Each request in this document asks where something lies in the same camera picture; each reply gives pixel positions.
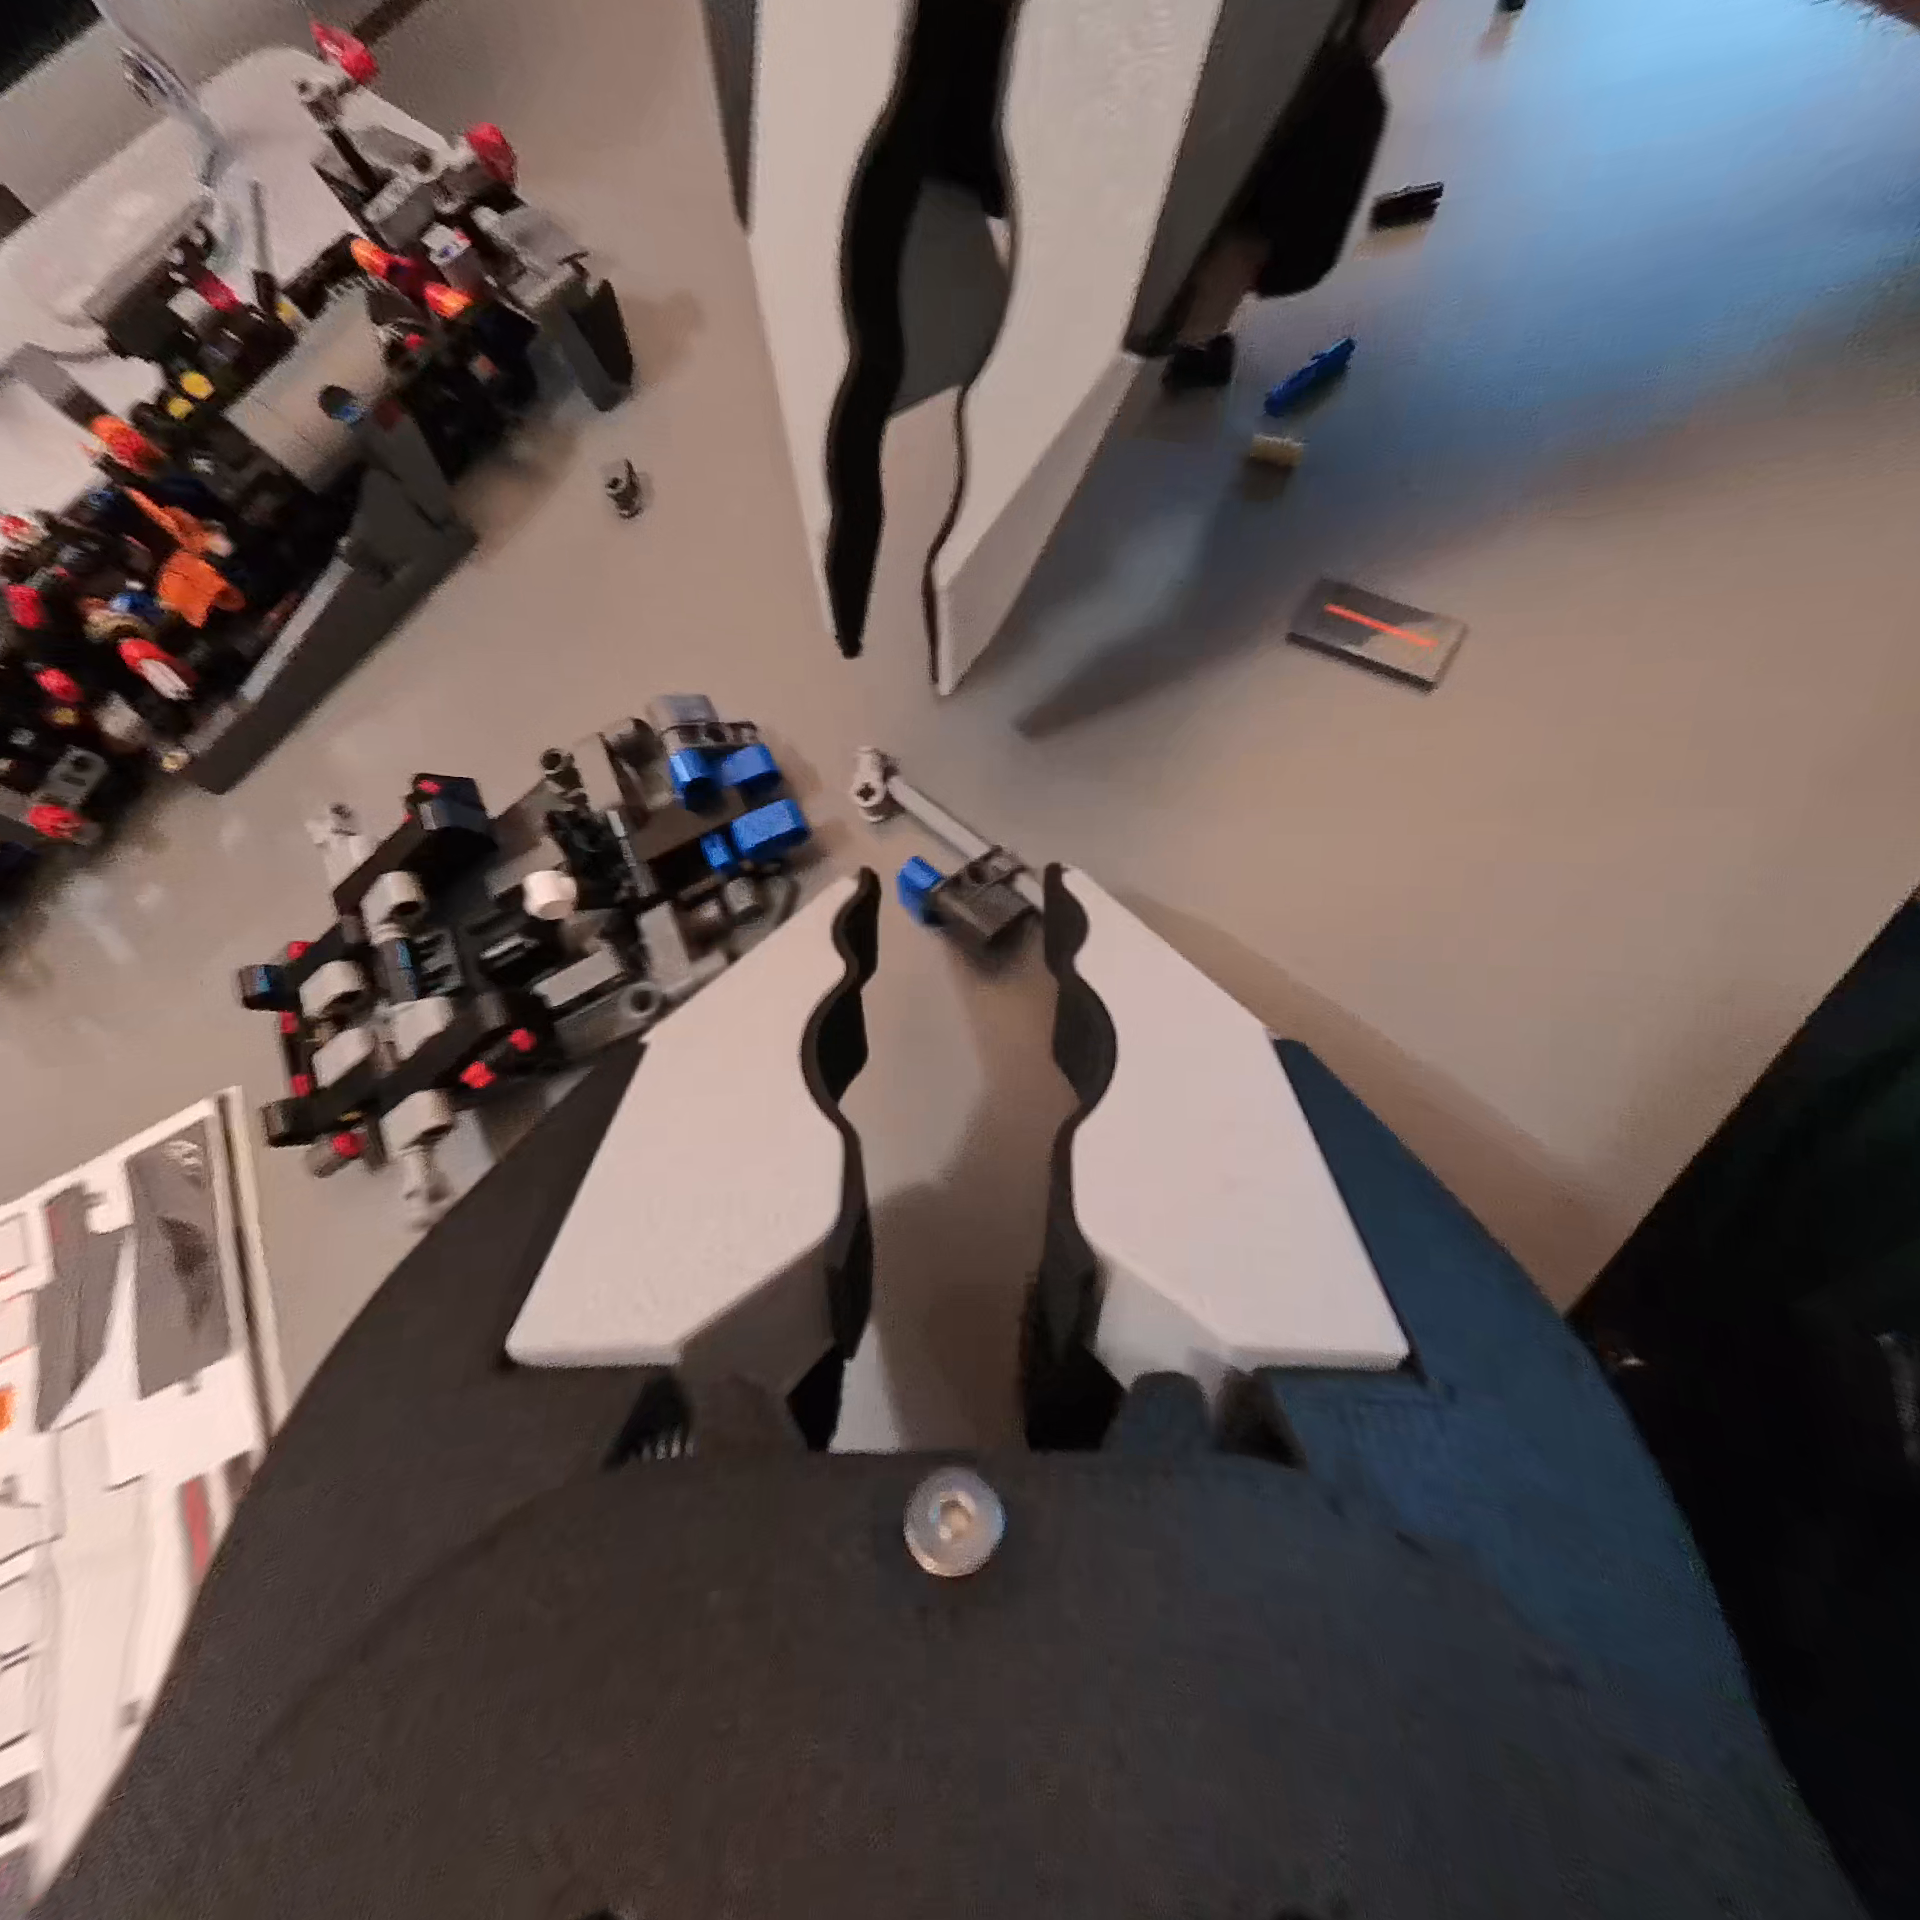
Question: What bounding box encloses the large lego car chassis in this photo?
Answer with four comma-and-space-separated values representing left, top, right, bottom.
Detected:
0, 22, 635, 902

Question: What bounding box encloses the blue lego pin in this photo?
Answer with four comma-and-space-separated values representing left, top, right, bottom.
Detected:
1261, 336, 1359, 420

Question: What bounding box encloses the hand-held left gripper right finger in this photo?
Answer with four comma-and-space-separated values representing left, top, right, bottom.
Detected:
1023, 862, 1415, 1449

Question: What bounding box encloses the light grey axle blue connector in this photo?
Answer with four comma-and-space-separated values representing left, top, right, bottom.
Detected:
885, 773, 1047, 951

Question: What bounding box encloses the lego sticker sheet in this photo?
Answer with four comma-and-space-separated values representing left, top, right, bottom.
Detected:
0, 1088, 291, 1883

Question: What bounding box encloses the dark grey orange-striped tile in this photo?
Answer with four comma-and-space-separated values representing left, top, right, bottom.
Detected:
1284, 575, 1469, 693

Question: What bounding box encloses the person's green shirt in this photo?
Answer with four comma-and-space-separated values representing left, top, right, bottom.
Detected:
1563, 884, 1920, 1920

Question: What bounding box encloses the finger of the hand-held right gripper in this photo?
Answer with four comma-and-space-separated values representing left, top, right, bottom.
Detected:
744, 0, 961, 664
921, 0, 1352, 699

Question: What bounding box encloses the white book stand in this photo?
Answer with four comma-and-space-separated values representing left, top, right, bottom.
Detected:
0, 45, 452, 495

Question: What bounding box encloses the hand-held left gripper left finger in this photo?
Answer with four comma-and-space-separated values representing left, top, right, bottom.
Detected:
503, 865, 885, 1449

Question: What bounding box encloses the small lego gearbox assembly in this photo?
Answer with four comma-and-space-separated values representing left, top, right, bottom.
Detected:
230, 693, 824, 1205

